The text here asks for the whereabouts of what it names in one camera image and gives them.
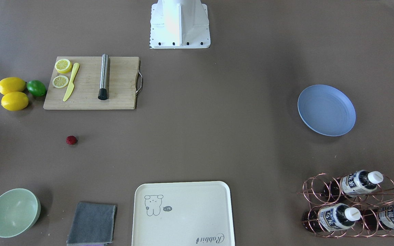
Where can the red strawberry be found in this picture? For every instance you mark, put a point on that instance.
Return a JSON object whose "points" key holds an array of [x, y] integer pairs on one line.
{"points": [[71, 140]]}

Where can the blue plate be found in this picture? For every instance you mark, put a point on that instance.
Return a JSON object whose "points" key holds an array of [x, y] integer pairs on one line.
{"points": [[326, 110]]}

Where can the wooden cutting board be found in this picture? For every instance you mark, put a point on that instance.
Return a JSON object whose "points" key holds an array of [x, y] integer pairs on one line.
{"points": [[122, 85]]}

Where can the cream rabbit tray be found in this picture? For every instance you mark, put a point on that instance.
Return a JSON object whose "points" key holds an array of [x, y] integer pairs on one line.
{"points": [[183, 214]]}

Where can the steel muddler black tip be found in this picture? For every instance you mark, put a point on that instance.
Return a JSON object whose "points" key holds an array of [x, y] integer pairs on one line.
{"points": [[103, 92]]}

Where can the yellow plastic knife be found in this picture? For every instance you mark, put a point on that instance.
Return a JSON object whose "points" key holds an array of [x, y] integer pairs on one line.
{"points": [[71, 86]]}

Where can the lower lemon slice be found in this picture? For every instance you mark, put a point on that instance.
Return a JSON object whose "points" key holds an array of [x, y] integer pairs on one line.
{"points": [[60, 81]]}

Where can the lemon slice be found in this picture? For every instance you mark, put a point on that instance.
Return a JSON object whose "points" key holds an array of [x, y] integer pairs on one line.
{"points": [[60, 81], [63, 66]]}

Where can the grey folded cloth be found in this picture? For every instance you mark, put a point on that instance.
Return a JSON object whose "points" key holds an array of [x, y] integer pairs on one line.
{"points": [[93, 225]]}

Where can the upper lemon slice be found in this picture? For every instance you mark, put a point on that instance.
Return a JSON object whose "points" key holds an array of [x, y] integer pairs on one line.
{"points": [[63, 66]]}

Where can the green lime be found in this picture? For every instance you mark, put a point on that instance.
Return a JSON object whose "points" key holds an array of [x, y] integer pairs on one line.
{"points": [[36, 88]]}

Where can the lower drink bottle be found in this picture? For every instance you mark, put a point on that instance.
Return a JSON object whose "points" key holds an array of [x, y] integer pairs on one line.
{"points": [[379, 219], [336, 217]]}

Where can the upper dark drink bottle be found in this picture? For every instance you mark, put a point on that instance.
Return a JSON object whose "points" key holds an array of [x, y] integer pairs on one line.
{"points": [[359, 183]]}

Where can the lower yellow lemon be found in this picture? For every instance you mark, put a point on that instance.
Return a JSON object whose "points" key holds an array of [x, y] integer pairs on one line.
{"points": [[15, 101]]}

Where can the yellow lemon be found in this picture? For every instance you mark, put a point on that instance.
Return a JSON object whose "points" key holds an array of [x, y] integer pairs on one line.
{"points": [[12, 84], [15, 101]]}

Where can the upper yellow lemon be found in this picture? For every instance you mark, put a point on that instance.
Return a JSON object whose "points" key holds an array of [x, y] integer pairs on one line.
{"points": [[12, 84]]}

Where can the light green bowl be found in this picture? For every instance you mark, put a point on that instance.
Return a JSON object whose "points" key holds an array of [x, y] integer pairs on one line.
{"points": [[19, 210]]}

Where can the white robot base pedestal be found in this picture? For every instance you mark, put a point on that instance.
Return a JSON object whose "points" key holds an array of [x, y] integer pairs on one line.
{"points": [[179, 24]]}

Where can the copper wire bottle rack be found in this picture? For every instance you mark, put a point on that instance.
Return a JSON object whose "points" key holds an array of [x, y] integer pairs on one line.
{"points": [[317, 191]]}

